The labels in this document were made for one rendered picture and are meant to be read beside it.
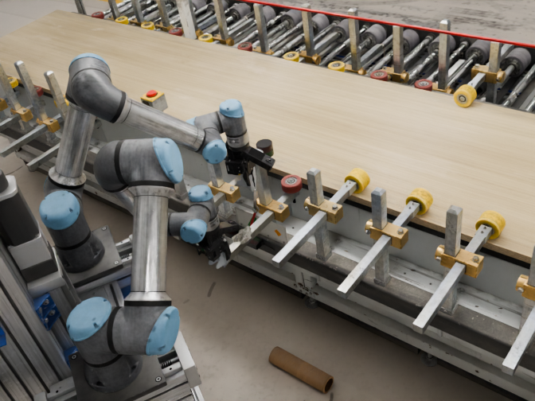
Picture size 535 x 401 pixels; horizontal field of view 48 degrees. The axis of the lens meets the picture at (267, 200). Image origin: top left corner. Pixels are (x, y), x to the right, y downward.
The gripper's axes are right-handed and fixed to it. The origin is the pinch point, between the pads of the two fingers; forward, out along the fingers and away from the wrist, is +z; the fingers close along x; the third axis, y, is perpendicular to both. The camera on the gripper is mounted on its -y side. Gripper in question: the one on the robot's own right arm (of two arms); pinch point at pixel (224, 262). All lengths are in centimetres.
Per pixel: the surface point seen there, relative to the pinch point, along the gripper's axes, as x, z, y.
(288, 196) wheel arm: 1.4, -3.5, -37.7
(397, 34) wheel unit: -6, -25, -138
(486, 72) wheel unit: 37, -15, -137
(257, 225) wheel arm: 1.0, -3.5, -18.8
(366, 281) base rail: 41, 12, -27
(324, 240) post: 22.9, 2.9, -29.4
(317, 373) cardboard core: 19, 75, -18
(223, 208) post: -27.6, 7.5, -28.6
